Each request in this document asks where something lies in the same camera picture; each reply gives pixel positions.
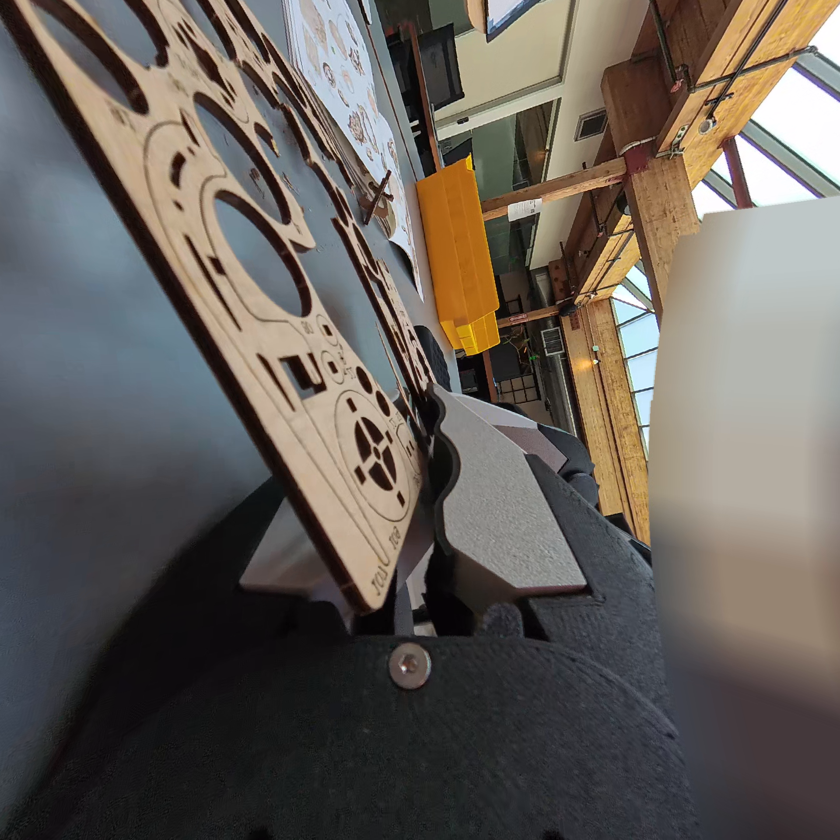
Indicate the silver ventilation duct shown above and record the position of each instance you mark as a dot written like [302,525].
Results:
[558,374]

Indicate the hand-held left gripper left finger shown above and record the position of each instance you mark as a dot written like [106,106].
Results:
[289,564]

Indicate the open instruction booklet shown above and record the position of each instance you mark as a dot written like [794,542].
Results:
[341,59]

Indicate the black cabinet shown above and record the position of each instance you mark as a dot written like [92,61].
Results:
[426,65]

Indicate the yellow plastic bin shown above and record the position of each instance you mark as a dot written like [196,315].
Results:
[459,249]

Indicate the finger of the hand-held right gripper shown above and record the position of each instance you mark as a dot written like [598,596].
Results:
[505,428]

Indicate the small assembled wooden part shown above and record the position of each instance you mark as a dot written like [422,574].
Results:
[375,197]

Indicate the white paper notice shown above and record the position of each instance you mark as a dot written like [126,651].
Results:
[525,208]

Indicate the wall vent grille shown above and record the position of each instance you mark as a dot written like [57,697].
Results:
[592,124]

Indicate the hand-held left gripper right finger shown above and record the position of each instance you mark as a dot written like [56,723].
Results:
[505,525]

